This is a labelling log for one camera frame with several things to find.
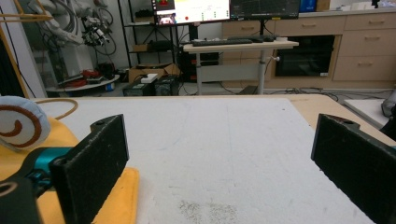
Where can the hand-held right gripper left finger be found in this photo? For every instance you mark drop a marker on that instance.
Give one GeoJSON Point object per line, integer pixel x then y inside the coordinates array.
{"type": "Point", "coordinates": [93, 168]}

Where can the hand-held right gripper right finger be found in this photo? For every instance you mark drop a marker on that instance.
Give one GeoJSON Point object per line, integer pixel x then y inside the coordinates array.
{"type": "Point", "coordinates": [355, 161]}

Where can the white floor board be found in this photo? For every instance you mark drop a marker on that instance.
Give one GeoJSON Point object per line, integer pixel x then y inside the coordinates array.
{"type": "Point", "coordinates": [364, 110]}

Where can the yellow plush cushion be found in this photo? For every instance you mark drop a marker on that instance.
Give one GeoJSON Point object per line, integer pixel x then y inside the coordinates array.
{"type": "Point", "coordinates": [14, 161]}

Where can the round white platform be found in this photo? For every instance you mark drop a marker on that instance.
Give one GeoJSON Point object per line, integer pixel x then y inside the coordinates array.
{"type": "Point", "coordinates": [84, 86]}

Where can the light blue spiral plush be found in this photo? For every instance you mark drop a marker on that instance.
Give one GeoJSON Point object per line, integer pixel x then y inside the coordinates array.
{"type": "Point", "coordinates": [31, 109]}

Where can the black equipment case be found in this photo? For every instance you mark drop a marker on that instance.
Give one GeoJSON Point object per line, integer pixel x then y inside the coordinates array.
{"type": "Point", "coordinates": [166, 85]}
{"type": "Point", "coordinates": [138, 89]}

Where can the open cardboard box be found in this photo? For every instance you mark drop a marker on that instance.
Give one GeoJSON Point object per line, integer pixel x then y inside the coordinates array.
{"type": "Point", "coordinates": [137, 73]}

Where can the small white box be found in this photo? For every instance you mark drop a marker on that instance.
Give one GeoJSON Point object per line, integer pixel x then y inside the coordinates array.
{"type": "Point", "coordinates": [149, 78]}

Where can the beige wooden cabinet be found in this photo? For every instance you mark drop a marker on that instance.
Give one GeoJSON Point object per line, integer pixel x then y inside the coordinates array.
{"type": "Point", "coordinates": [364, 46]}

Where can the black built-in oven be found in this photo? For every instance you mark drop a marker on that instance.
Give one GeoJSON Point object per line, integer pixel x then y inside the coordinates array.
{"type": "Point", "coordinates": [305, 56]}

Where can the white table mat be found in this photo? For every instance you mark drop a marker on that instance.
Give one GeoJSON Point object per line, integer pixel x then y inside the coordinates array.
{"type": "Point", "coordinates": [218, 149]}

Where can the black computer tower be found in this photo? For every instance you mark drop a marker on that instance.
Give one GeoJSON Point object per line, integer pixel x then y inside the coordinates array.
{"type": "Point", "coordinates": [190, 65]}

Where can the white tape roll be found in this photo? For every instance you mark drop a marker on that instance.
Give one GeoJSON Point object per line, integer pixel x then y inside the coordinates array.
{"type": "Point", "coordinates": [281, 39]}

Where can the black metal shelf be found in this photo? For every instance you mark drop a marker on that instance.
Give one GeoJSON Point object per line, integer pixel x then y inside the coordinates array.
{"type": "Point", "coordinates": [124, 28]}

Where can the blue box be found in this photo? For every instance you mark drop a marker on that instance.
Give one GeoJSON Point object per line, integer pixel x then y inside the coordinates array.
{"type": "Point", "coordinates": [307, 5]}

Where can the white height-adjustable desk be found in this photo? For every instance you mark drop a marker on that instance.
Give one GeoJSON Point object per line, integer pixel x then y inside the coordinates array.
{"type": "Point", "coordinates": [236, 47]}

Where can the computer monitor with dark screen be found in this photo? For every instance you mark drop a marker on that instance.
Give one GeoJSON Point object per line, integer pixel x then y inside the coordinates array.
{"type": "Point", "coordinates": [264, 7]}

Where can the black keyboard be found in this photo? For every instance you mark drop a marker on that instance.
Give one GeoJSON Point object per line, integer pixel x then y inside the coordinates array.
{"type": "Point", "coordinates": [221, 42]}

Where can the computer monitor with bright screen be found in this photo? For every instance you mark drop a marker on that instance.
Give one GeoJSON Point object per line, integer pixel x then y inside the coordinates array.
{"type": "Point", "coordinates": [199, 9]}

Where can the wooden frame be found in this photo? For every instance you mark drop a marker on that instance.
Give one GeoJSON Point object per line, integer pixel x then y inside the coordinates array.
{"type": "Point", "coordinates": [12, 59]}

